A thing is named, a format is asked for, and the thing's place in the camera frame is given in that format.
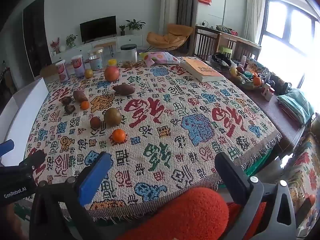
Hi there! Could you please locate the clear jar gold lid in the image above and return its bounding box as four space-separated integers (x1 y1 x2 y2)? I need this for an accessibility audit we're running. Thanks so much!
88 47 104 71

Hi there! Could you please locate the orange lounge chair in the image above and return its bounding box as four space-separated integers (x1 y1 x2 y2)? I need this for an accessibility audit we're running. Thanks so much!
146 23 194 51

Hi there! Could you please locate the orange cover book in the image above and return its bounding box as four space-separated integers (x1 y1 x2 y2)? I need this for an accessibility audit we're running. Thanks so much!
180 57 225 82

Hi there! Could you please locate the white cardboard box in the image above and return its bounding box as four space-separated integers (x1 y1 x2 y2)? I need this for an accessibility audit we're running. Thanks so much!
1 78 48 166

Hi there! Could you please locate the white tv cabinet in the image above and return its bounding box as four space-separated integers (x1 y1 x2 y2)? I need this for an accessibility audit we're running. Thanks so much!
51 34 144 63

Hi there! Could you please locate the large green-brown round fruit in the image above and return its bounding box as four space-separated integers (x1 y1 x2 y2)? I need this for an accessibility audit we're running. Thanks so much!
104 108 122 127

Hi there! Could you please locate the clear jar black lid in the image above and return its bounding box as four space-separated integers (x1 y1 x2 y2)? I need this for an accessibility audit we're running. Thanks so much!
120 44 137 63

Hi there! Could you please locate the large red apple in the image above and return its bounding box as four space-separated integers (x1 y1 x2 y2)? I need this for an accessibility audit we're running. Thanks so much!
104 66 120 82

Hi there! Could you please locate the orange tangerine front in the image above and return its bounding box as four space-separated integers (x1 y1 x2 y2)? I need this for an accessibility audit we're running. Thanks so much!
111 129 126 143

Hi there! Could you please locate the small yellow cup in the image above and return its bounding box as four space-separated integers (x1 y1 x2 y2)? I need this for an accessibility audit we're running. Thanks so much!
108 59 117 67

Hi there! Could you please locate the purple sweet potato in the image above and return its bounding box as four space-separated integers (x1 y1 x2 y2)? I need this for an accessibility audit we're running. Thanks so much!
73 90 88 103
112 83 135 96

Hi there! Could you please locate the potted green plant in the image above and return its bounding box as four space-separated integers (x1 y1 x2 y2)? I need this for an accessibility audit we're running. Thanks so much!
126 19 146 35

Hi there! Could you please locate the orange tangerine small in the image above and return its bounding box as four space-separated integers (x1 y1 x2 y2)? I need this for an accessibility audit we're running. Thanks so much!
80 101 90 110

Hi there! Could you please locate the small yellow-green fruit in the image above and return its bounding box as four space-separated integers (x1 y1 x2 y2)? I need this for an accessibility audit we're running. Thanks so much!
84 69 93 79

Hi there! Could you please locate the pink white can left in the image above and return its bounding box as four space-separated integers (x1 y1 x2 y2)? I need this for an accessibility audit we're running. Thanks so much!
55 60 69 83

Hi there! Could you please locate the pink white can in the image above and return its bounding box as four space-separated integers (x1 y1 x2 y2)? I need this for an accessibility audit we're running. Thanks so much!
55 60 69 83
71 55 85 78

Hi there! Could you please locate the small dark red fruit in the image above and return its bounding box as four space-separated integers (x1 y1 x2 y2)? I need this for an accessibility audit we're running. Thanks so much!
90 116 101 129

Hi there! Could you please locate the pink snack bag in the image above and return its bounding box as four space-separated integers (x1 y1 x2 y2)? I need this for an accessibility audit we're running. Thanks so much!
140 51 180 67

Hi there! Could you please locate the red fuzzy sleeve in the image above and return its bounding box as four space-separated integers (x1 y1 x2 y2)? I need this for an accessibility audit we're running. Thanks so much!
117 187 266 239

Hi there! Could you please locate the black television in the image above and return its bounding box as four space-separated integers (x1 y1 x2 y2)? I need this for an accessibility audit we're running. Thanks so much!
80 16 117 43

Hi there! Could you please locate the folded teal cloth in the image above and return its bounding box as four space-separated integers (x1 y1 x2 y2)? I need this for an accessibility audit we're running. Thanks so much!
277 89 314 125

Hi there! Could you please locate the patterned woven table cloth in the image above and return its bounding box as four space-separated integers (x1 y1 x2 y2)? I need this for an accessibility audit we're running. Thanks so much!
25 64 281 219

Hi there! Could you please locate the pile of walnuts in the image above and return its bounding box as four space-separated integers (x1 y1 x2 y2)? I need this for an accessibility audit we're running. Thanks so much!
121 61 144 68

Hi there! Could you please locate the pink white can right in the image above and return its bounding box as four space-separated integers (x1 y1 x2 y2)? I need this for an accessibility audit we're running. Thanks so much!
71 55 85 78

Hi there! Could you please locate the dark dried fruit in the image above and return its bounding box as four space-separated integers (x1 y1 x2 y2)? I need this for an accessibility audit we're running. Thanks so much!
64 105 75 115
60 96 72 106

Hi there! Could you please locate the floral sofa cover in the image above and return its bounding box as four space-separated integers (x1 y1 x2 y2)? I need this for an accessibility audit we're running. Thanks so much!
281 133 319 237

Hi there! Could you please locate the fruit basket on side table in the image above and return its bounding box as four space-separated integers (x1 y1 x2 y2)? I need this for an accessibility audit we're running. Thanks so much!
229 67 263 90

